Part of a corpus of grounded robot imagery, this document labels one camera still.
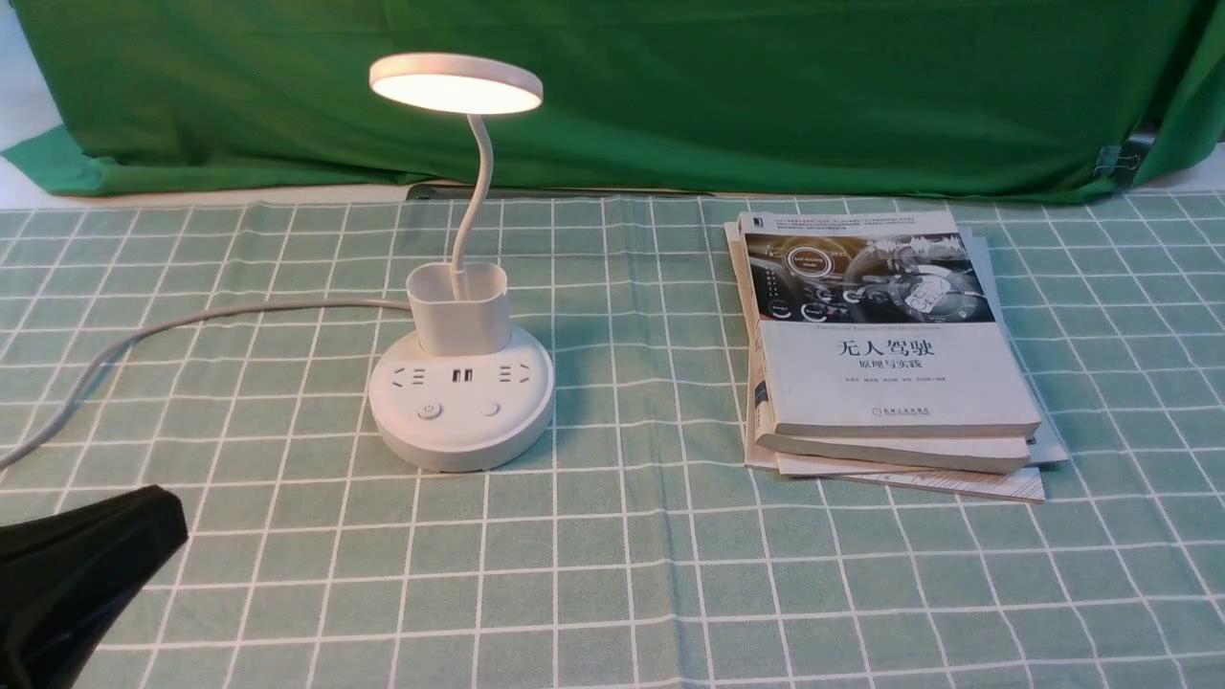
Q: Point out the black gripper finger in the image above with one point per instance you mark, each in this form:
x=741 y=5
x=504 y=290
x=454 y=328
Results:
x=66 y=579

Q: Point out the green checkered tablecloth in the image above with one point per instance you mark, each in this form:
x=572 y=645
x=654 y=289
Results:
x=632 y=545

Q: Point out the green backdrop cloth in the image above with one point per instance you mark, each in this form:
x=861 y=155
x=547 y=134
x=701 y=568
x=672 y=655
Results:
x=978 y=99

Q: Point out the top book with car cover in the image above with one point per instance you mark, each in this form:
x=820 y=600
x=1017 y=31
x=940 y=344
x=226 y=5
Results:
x=878 y=324

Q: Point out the white desk lamp with sockets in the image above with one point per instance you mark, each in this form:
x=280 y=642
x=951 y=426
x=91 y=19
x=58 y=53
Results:
x=467 y=390

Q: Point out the black binder clip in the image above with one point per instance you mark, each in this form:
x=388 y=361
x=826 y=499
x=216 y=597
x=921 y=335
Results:
x=1119 y=164

